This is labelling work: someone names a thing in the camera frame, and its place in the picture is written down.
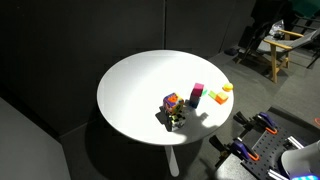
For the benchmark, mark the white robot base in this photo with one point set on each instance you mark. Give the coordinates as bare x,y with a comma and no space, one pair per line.
302,164

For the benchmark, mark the blue block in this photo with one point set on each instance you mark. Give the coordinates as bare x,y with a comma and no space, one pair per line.
194,101

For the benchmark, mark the pink block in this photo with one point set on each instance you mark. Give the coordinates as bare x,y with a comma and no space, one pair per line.
197,90

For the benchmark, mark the light green block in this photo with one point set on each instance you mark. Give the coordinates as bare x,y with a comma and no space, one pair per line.
212,94

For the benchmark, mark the orange block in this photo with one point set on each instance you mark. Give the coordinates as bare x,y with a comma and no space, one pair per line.
221,97

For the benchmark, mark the yellow round block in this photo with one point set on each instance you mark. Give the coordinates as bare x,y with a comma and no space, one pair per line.
228,87

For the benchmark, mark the round white table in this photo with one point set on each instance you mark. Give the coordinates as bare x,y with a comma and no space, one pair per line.
131,93

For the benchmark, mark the colorful patterned cube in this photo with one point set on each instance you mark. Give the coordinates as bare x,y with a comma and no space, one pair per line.
173,103

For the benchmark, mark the black white patterned cube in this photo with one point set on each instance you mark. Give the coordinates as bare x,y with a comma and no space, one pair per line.
176,121

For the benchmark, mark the purple clamp near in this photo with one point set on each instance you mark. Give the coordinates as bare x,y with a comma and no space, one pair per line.
237,147

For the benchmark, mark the purple clamp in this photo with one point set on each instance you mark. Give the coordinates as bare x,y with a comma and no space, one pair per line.
237,147
261,119

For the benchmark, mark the purple clamp far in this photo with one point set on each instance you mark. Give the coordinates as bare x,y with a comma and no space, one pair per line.
261,119

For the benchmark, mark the wooden folding chair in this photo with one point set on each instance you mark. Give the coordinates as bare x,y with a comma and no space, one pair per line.
273,52

